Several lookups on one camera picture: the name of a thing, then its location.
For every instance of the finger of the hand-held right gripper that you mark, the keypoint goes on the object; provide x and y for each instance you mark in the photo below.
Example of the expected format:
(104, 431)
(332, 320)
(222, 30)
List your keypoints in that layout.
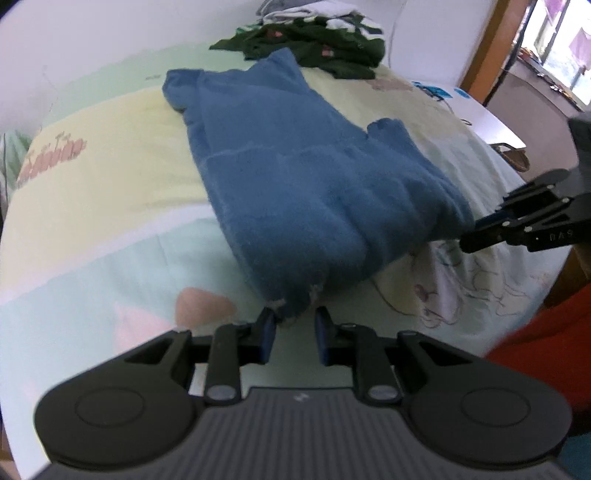
(531, 201)
(489, 233)

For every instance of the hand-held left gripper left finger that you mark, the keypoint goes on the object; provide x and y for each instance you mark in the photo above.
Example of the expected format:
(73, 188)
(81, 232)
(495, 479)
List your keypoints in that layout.
(267, 332)

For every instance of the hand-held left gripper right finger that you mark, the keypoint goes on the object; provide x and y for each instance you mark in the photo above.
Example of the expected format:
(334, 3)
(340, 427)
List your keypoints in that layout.
(322, 334)

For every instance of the blue fleece garment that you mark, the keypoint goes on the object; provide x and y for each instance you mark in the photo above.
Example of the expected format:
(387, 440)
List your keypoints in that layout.
(300, 184)

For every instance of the woven basket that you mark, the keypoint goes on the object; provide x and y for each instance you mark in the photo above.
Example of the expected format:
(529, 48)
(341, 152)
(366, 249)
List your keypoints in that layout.
(515, 159)

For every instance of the grey cabinet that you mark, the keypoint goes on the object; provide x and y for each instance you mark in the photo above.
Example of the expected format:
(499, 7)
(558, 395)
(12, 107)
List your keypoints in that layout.
(540, 120)

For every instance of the small white table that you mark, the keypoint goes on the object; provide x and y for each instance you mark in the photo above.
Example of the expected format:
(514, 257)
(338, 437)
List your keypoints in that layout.
(485, 124)

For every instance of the red clothing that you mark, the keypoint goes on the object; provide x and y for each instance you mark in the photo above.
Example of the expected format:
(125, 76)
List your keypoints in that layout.
(554, 350)

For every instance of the window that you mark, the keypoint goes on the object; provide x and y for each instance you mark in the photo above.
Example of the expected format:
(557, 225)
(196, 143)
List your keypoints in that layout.
(563, 46)

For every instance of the pastel printed bed blanket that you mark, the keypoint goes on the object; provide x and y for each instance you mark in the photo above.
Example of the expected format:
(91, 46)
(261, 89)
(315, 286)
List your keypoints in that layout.
(115, 184)

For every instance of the green white striped garment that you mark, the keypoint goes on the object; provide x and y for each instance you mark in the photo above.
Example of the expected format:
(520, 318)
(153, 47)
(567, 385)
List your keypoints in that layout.
(364, 27)

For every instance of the dark green garment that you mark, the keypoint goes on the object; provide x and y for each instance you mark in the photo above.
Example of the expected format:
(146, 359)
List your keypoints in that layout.
(323, 50)

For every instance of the white folded garment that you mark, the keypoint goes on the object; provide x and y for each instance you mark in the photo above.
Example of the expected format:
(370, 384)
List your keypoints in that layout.
(323, 8)

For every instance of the light green striped pillow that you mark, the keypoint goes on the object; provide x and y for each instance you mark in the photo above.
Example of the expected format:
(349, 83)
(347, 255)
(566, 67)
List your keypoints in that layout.
(11, 157)

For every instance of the grey folded garment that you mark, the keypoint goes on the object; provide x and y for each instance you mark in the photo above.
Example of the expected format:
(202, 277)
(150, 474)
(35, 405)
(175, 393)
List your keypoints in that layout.
(270, 5)

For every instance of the wooden door frame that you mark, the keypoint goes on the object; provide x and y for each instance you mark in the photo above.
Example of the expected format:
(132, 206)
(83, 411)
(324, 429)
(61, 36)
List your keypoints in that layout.
(489, 50)

